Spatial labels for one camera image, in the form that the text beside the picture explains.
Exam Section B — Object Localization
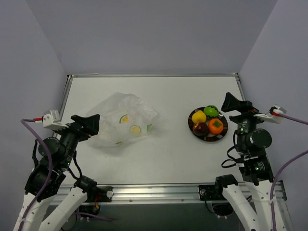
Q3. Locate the aluminium front rail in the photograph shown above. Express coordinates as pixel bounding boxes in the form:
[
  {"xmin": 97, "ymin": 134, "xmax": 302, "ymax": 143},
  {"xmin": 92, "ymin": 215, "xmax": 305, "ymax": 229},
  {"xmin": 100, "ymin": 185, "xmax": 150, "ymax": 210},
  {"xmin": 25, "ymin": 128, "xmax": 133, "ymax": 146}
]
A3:
[{"xmin": 51, "ymin": 181, "xmax": 287, "ymax": 205}]

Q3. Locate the orange fake fruit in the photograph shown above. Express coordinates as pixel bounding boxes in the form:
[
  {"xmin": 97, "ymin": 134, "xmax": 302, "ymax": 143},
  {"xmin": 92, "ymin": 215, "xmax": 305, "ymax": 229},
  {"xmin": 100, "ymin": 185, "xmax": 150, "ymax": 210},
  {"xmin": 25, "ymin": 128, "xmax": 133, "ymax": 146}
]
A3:
[{"xmin": 207, "ymin": 118, "xmax": 224, "ymax": 135}]

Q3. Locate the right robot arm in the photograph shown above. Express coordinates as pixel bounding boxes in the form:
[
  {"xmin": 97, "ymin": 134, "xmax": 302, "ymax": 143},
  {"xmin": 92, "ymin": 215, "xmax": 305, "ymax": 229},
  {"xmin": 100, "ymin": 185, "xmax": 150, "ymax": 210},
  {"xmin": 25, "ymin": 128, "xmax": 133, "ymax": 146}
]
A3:
[{"xmin": 214, "ymin": 92, "xmax": 287, "ymax": 231}]

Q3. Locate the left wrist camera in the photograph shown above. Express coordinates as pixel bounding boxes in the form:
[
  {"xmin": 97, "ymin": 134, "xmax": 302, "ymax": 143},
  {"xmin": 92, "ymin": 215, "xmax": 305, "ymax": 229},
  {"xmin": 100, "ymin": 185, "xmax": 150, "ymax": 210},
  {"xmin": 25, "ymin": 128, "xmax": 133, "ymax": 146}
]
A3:
[{"xmin": 33, "ymin": 109, "xmax": 68, "ymax": 131}]

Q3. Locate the black rimmed plate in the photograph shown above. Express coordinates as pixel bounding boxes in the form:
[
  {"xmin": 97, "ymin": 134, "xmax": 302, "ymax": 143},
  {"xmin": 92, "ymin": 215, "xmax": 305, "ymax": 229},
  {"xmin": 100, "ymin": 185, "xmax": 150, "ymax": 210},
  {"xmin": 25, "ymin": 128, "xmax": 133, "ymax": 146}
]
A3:
[{"xmin": 188, "ymin": 105, "xmax": 229, "ymax": 142}]

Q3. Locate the dark red fake fruit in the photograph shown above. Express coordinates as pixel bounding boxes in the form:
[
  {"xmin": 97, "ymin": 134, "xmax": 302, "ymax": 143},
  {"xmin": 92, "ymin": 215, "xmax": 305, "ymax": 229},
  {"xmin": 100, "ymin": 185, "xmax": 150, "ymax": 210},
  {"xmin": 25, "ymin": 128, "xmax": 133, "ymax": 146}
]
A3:
[{"xmin": 192, "ymin": 122, "xmax": 209, "ymax": 136}]

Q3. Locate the green fake fruit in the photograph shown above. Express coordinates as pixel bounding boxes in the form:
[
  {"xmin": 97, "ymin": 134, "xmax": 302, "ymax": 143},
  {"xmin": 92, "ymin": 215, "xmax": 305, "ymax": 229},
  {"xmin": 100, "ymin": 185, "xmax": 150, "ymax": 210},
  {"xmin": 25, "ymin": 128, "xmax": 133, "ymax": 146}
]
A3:
[{"xmin": 203, "ymin": 105, "xmax": 219, "ymax": 118}]

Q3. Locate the translucent plastic bag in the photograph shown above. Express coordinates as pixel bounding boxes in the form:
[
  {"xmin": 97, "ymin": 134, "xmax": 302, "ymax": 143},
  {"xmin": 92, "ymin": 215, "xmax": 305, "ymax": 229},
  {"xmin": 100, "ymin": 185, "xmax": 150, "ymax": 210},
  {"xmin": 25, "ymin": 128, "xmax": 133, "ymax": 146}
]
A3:
[{"xmin": 87, "ymin": 92, "xmax": 160, "ymax": 149}]

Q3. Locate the yellow fake lemon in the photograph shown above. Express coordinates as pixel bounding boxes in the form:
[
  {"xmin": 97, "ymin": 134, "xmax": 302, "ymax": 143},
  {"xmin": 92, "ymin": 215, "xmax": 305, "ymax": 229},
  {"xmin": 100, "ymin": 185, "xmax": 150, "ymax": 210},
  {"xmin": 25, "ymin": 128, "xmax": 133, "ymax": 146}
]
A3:
[{"xmin": 192, "ymin": 110, "xmax": 207, "ymax": 124}]

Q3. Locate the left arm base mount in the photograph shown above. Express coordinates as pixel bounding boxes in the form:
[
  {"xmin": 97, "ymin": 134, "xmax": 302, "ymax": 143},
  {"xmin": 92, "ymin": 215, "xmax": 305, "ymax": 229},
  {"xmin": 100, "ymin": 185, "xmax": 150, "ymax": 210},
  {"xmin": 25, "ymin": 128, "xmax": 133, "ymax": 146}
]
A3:
[{"xmin": 77, "ymin": 186, "xmax": 114, "ymax": 218}]

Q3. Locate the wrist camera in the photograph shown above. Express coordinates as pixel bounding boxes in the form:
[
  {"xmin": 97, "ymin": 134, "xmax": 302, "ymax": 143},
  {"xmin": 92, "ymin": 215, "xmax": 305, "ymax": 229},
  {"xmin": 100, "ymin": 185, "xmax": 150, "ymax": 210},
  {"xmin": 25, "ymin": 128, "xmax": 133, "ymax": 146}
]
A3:
[
  {"xmin": 254, "ymin": 105, "xmax": 287, "ymax": 124},
  {"xmin": 33, "ymin": 109, "xmax": 68, "ymax": 131}
]

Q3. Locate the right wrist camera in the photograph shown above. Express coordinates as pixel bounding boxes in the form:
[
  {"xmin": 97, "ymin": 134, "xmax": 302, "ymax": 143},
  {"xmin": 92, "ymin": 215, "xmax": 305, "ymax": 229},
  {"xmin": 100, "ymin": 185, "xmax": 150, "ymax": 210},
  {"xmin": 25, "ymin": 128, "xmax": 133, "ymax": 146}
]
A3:
[{"xmin": 254, "ymin": 105, "xmax": 287, "ymax": 124}]

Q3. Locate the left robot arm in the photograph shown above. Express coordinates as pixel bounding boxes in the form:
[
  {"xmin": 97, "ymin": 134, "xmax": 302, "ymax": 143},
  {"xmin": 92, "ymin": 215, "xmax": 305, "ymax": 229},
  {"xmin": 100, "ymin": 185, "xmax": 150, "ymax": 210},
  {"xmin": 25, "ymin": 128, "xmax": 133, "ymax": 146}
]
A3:
[{"xmin": 14, "ymin": 110, "xmax": 100, "ymax": 231}]

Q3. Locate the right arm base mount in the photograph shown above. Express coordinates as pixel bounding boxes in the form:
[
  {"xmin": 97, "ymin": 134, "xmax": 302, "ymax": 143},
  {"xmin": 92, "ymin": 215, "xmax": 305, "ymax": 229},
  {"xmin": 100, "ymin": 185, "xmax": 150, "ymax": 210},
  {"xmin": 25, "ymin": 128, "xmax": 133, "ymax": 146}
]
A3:
[{"xmin": 198, "ymin": 184, "xmax": 234, "ymax": 217}]

